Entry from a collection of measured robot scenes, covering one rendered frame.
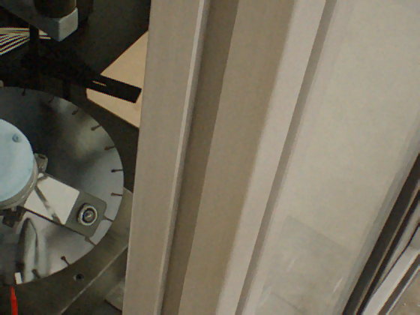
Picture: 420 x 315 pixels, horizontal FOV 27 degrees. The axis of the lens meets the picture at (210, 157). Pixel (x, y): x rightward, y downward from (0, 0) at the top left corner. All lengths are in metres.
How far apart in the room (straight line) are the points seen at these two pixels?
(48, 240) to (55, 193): 0.17
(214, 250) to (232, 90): 0.08
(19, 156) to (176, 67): 0.53
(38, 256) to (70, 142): 0.19
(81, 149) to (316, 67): 0.97
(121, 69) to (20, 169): 0.84
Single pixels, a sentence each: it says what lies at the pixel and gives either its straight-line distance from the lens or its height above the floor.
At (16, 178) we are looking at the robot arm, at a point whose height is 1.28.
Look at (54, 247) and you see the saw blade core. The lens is 1.13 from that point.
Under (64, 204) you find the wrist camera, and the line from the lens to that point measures 0.98.
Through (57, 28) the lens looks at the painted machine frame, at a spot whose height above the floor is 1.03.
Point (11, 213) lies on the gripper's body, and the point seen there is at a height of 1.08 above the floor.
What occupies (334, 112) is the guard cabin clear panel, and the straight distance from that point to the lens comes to 0.42.
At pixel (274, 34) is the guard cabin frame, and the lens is 0.23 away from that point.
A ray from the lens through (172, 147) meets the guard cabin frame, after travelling 0.29.
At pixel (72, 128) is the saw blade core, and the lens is 1.25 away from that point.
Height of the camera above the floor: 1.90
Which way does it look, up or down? 50 degrees down
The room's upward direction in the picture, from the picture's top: 11 degrees clockwise
